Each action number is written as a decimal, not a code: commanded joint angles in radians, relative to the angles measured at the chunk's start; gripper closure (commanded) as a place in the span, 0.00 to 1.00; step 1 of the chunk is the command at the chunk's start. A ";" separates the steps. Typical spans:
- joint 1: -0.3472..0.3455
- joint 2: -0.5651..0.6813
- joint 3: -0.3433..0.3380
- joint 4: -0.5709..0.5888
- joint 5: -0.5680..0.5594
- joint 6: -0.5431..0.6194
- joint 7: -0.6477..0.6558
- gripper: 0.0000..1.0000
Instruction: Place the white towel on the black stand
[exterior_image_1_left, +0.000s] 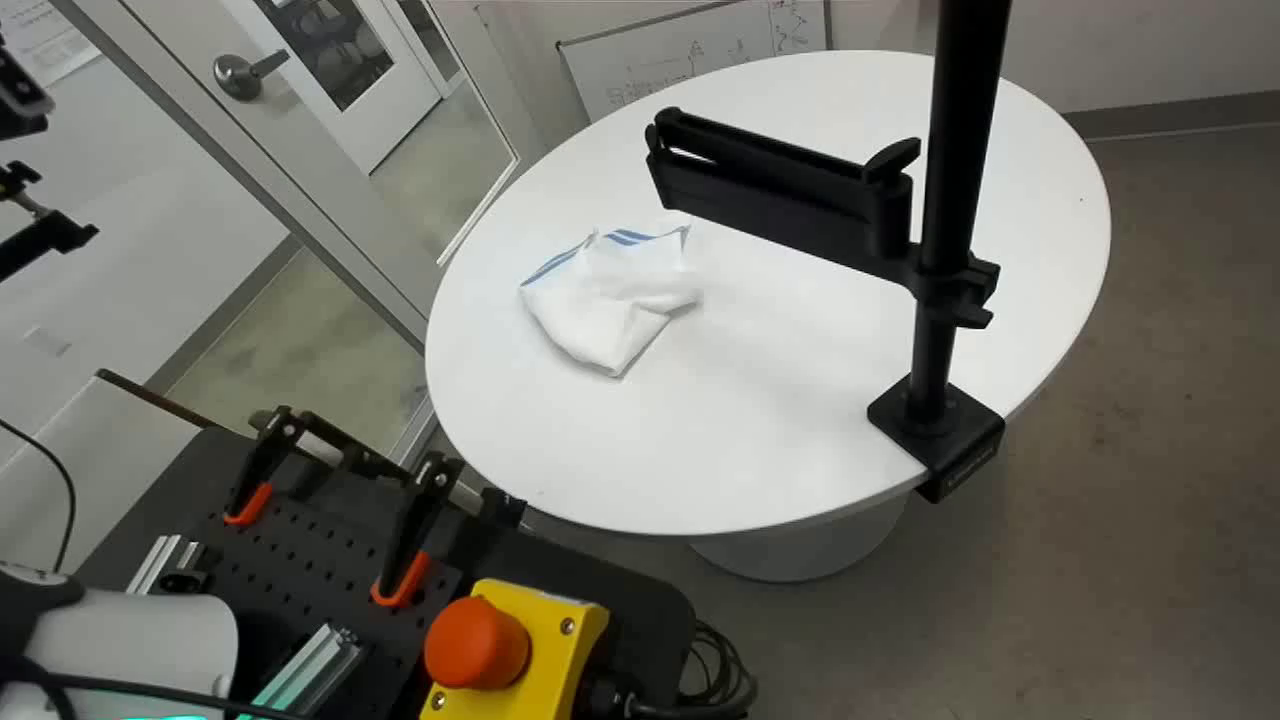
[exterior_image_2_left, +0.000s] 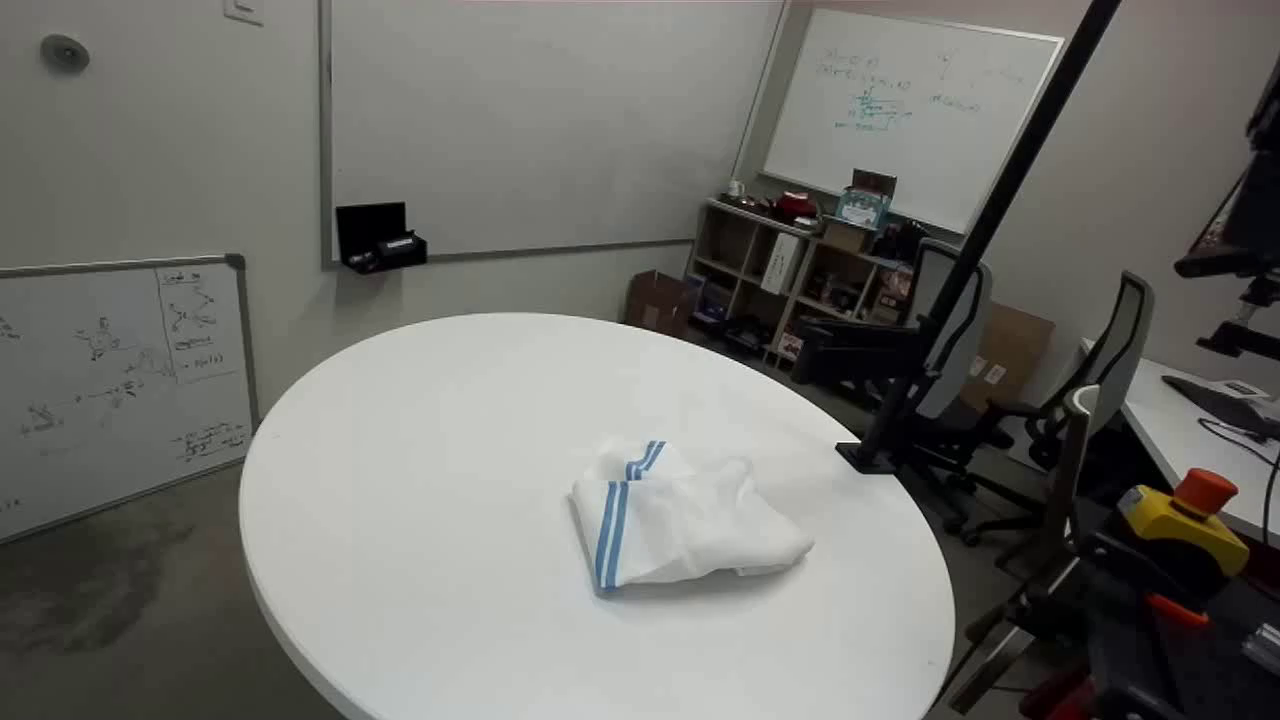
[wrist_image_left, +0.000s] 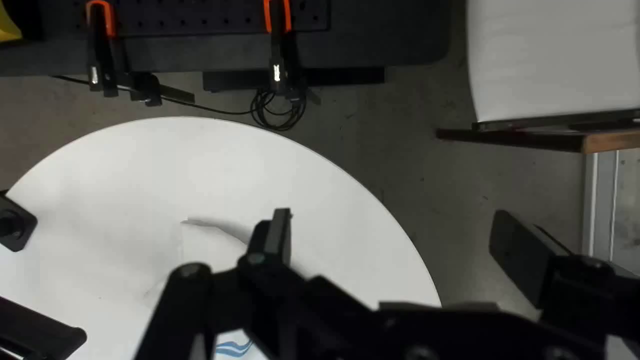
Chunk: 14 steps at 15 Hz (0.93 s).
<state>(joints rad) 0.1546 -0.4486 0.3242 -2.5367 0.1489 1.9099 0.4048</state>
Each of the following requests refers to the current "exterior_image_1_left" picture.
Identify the white towel with blue stripes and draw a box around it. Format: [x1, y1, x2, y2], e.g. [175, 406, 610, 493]
[519, 224, 704, 378]

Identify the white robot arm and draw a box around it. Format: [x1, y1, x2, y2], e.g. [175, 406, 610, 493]
[0, 564, 239, 720]

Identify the round white table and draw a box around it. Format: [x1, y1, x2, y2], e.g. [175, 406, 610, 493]
[420, 46, 1115, 584]

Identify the yellow emergency stop button box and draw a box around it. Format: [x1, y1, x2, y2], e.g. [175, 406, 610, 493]
[420, 580, 612, 720]

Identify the black clamp-on stand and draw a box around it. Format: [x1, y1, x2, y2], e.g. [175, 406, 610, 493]
[644, 0, 1014, 503]

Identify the black perforated base board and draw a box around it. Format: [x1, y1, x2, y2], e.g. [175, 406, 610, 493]
[82, 428, 697, 720]

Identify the silver door handle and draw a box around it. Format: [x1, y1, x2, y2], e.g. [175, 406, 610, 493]
[214, 46, 290, 100]

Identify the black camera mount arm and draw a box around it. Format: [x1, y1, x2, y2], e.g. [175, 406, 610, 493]
[0, 41, 99, 278]

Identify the orange-handled black clamp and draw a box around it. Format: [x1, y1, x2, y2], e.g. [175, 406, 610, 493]
[221, 403, 354, 533]
[370, 451, 524, 611]

